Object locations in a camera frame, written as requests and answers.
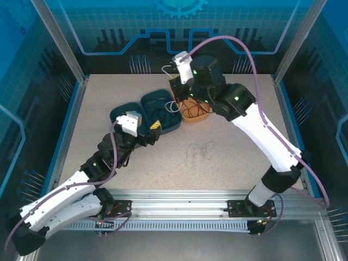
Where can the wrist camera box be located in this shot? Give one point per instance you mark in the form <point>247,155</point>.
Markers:
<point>185,69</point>
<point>129,123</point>

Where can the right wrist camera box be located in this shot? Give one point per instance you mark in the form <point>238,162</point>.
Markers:
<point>185,69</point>

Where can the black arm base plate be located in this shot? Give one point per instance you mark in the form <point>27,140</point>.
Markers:
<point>123,206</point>
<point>235,208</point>

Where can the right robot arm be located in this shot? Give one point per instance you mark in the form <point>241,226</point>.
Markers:
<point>266,136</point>

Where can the teal plastic tray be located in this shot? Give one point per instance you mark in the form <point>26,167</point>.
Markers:
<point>170,130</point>
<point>122,110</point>

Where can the aluminium table side rail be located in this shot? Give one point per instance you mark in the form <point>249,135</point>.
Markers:
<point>77,100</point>
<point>284,103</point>

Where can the aluminium frame post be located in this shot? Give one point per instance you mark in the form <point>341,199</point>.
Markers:
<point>64,46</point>
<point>296,40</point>

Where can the orange plastic tray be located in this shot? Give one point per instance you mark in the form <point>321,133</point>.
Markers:
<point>195,119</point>

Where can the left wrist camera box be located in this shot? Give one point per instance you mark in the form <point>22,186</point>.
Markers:
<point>129,123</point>

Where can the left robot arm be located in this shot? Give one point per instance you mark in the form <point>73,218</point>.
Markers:
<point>54,206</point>

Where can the aluminium mounting rail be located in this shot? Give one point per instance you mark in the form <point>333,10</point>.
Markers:
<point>176,201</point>

